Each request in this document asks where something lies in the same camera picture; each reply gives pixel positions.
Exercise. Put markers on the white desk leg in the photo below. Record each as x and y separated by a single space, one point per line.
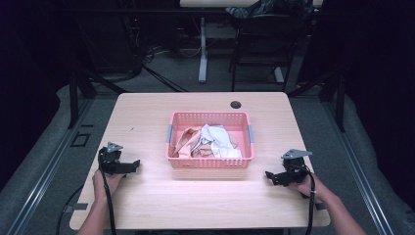
203 55

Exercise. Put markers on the black metal stand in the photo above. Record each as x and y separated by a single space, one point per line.
74 98
339 98

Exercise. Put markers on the pink plastic basket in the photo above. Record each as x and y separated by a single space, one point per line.
182 163

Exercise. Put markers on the aluminium floor rail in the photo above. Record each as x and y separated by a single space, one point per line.
362 182
42 176

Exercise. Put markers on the clothes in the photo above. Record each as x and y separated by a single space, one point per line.
189 142

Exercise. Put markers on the dark cloth on chair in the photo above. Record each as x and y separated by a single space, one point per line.
251 9

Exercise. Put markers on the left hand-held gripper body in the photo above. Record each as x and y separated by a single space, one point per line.
109 156

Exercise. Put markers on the black floor tape square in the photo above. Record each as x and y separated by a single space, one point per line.
80 139

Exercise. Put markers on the black chair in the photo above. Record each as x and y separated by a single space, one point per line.
261 42

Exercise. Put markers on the white desk top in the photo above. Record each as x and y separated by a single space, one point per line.
215 3

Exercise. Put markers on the person's right hand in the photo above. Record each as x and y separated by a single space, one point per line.
308 188

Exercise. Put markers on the person's left hand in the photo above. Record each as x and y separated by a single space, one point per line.
109 182

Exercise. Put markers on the white cloth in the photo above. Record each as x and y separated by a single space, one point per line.
220 138

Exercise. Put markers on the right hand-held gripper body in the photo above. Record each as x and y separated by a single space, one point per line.
295 166

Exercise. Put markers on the grey tape strip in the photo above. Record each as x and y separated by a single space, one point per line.
78 207

